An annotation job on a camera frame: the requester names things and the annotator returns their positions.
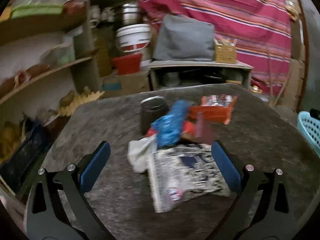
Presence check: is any maroon scouring pad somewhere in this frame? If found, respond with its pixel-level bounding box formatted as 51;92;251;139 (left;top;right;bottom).
195;112;216;145

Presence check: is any black white printed packet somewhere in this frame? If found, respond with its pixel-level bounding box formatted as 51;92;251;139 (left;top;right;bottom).
148;144;231;213

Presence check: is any white plastic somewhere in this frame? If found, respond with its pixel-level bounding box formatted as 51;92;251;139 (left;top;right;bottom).
127;134;157;173

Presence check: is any orange snack wrapper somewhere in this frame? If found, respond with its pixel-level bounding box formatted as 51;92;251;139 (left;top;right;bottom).
188;94;238;125

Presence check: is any blue plastic wrapper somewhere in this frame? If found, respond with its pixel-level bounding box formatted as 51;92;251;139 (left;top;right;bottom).
151;100;189;148

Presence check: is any black cylindrical can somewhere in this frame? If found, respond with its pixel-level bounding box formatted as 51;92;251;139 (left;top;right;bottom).
140;96;169;135

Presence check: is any light blue plastic basket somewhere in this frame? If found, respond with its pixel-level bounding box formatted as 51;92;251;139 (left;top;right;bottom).
297;111;320;156

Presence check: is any yellow egg tray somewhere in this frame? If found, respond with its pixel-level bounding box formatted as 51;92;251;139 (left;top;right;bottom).
58;91;105;116

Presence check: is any wooden utensil holder box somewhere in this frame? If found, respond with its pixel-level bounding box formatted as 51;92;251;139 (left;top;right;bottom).
214;37;238;64

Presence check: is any red striped hanging cloth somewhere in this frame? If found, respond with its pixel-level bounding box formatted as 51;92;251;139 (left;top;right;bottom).
139;0;291;95

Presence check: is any red plastic basket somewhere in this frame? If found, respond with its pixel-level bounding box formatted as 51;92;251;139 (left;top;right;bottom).
112;53;142;75

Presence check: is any low wooden cabinet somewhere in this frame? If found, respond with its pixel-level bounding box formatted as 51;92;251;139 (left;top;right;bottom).
148;60;254;90

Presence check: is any wooden corner shelf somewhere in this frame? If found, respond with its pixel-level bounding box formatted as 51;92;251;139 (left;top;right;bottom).
0;0;98;106

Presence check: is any grey cloth covered appliance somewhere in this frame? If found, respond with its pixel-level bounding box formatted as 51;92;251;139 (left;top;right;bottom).
153;15;215;61

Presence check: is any white plastic bucket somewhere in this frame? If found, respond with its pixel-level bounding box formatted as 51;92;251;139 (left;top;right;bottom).
116;24;152;53

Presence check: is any steel cooking pot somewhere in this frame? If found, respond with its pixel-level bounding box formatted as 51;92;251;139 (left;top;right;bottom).
114;3;142;26

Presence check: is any green plastic tray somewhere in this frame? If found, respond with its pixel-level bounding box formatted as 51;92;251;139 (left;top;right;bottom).
10;3;64;18

